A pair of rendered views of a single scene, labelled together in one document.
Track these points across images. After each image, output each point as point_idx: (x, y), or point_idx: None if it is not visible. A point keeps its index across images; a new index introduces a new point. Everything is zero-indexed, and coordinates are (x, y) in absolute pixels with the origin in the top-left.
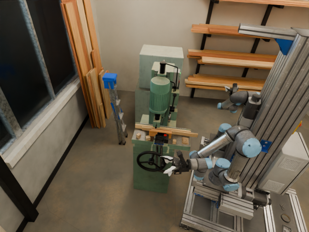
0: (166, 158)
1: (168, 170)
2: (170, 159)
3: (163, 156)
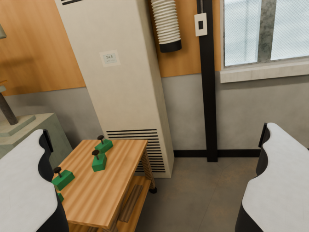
0: (263, 169)
1: (24, 146)
2: (245, 223)
3: (271, 130)
